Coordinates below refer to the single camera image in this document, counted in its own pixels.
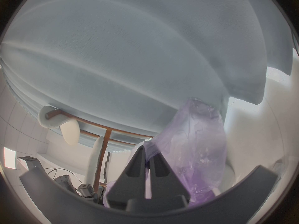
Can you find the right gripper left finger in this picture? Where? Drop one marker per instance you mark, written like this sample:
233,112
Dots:
130,183

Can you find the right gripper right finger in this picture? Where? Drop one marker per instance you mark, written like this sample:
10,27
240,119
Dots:
165,183

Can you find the purple plastic bag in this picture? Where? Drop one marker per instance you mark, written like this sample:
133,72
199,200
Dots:
198,148

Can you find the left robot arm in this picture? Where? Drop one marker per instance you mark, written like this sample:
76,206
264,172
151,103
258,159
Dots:
85,189

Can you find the blue-green curtain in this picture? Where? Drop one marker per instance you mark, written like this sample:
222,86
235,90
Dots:
130,66

